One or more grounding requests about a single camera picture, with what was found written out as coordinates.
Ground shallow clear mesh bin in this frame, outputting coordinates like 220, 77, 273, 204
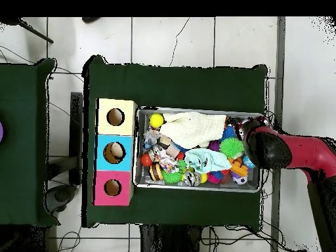
132, 106, 265, 194

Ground wooden three-hole sorting box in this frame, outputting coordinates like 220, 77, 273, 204
93, 98, 138, 207

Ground yellow ball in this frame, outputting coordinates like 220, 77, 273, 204
148, 113, 165, 129

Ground cream muslin cloth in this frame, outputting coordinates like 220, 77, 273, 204
159, 111, 228, 150

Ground red-orange ball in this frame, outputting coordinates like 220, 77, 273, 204
140, 153, 154, 168

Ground brown striped burger toy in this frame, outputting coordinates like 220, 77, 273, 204
148, 162, 164, 182

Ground mint green cloth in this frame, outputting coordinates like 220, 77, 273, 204
184, 148, 233, 174

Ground dark green tablecloth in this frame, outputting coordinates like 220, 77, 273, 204
0, 58, 61, 228
81, 54, 268, 232

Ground blue spiky ball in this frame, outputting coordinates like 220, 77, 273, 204
221, 125, 237, 140

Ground large green spiky ball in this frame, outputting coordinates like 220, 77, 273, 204
219, 136, 245, 159

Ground orange plastic toy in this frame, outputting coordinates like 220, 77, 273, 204
228, 157, 249, 177

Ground blue globe ball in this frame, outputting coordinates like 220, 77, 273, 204
242, 154, 256, 169

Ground small soccer ball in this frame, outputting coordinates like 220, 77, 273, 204
232, 175, 249, 186

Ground black tripod leg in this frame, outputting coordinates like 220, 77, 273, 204
0, 16, 54, 44

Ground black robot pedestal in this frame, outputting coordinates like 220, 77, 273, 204
140, 224, 203, 252

